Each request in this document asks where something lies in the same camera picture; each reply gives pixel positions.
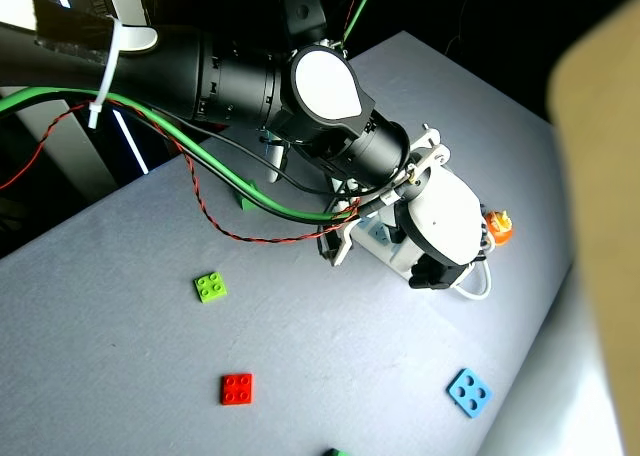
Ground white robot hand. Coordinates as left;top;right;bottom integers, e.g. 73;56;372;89
392;168;489;291
264;143;364;225

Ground white power strip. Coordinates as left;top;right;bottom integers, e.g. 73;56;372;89
349;215;426;283

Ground orange toy fruit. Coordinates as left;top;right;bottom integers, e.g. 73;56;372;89
483;209;515;246

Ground green cube with number 7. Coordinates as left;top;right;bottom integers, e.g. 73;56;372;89
234;178;261;211

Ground grey table cloth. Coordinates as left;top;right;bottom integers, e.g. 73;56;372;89
0;30;574;456

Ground lime green studded brick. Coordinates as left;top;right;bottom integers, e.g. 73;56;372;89
193;271;229;305

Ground beige blurred panel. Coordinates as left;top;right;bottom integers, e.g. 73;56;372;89
548;0;640;456

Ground blue four-hole block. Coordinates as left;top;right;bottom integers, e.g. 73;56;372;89
446;368;494;420

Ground white light strip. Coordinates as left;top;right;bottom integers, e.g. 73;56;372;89
47;0;150;175

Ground red studded brick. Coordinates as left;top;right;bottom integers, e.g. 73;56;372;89
220;373;255;406

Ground white zip tie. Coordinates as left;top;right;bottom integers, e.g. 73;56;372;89
88;18;124;130

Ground red black twisted wire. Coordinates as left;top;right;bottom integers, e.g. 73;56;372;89
0;100;361;243

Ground green cable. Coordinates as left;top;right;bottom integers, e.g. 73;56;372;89
0;88;351;223
342;0;379;45

